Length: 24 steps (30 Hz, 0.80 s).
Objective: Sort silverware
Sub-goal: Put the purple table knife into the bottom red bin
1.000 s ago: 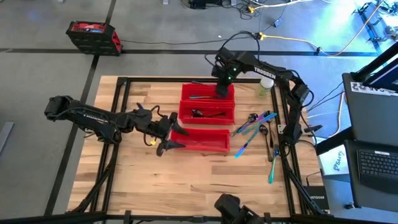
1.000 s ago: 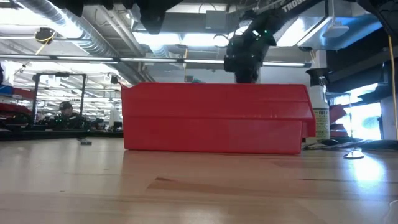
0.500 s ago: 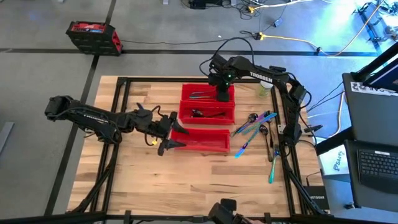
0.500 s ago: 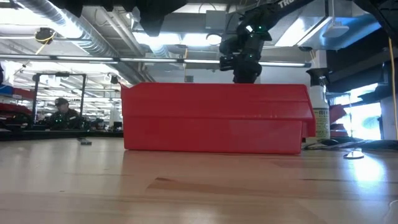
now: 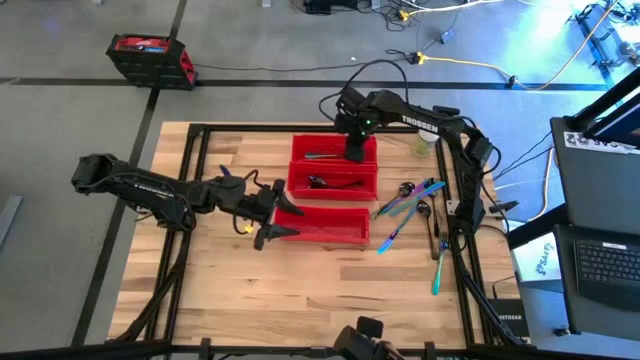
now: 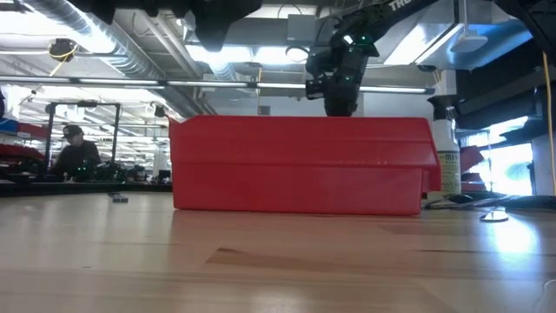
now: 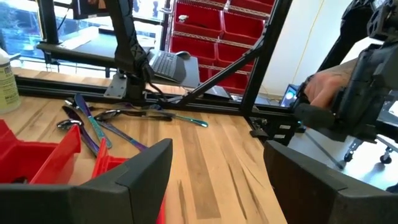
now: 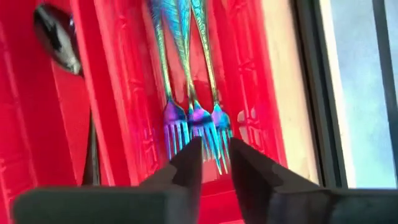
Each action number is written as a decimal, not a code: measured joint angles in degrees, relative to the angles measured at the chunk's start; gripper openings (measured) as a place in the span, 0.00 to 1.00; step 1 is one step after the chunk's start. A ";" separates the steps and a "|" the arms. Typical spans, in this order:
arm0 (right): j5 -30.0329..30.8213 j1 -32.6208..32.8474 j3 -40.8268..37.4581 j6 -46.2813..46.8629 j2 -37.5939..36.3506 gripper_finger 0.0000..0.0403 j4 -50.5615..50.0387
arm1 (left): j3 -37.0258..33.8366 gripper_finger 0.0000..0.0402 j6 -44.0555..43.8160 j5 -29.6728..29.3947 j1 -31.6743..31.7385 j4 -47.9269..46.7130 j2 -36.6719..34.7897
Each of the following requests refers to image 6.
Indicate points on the red plastic bin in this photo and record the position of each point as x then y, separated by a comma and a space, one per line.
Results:
304, 174

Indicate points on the spray bottle with yellow label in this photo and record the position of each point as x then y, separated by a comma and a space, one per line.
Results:
445, 152

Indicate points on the iridescent cutlery piece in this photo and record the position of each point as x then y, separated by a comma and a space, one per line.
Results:
494, 216

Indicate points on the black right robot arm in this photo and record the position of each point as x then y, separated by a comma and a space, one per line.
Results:
391, 17

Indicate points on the long ceiling light tube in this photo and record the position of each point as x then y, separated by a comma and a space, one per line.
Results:
195, 83

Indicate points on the white ceiling access point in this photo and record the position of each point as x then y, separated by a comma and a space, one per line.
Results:
470, 43

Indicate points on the red background bin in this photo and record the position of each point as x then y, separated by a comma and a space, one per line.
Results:
471, 158

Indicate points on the black background desk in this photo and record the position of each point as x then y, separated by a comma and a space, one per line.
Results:
512, 95

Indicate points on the person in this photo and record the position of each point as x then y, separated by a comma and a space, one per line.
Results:
78, 156

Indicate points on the red background shelf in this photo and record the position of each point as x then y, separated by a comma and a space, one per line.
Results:
30, 130

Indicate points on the small grey flat piece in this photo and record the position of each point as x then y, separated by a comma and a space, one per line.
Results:
118, 197

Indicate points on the silver ventilation duct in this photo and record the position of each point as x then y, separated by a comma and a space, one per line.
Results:
121, 48

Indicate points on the small grey wall plate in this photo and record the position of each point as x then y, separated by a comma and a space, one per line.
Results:
263, 110

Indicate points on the black hanging camera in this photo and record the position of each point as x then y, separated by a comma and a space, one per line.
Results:
159, 111

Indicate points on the black ceiling camera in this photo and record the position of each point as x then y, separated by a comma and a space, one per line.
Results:
63, 48

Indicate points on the black background station frame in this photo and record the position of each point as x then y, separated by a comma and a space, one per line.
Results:
50, 139

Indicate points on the black metal table frame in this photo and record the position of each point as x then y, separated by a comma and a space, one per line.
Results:
130, 188

